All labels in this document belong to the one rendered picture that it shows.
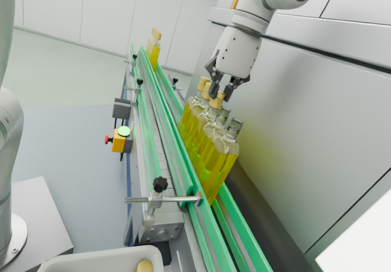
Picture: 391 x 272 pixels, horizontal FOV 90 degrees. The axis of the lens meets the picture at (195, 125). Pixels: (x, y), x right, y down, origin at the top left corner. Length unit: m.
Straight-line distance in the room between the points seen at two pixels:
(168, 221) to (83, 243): 0.38
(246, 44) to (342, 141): 0.28
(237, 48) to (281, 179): 0.32
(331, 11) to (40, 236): 0.96
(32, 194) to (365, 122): 0.94
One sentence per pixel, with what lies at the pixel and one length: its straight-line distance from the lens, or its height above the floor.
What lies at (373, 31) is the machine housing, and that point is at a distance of 0.48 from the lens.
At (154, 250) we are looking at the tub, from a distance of 0.52.
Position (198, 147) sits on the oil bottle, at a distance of 0.53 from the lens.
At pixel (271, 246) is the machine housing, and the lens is 0.60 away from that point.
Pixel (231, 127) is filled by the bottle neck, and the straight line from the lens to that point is 0.44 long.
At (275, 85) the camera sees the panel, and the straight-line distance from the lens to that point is 0.56.
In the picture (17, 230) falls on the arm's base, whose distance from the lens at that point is 0.81.
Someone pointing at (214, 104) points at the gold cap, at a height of 1.30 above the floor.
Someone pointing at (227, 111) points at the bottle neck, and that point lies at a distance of 0.48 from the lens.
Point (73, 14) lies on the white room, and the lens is 6.37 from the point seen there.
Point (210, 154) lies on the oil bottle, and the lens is 0.48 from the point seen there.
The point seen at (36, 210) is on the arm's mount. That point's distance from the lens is 0.86.
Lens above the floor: 1.46
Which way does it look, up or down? 25 degrees down
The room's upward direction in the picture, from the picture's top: 21 degrees clockwise
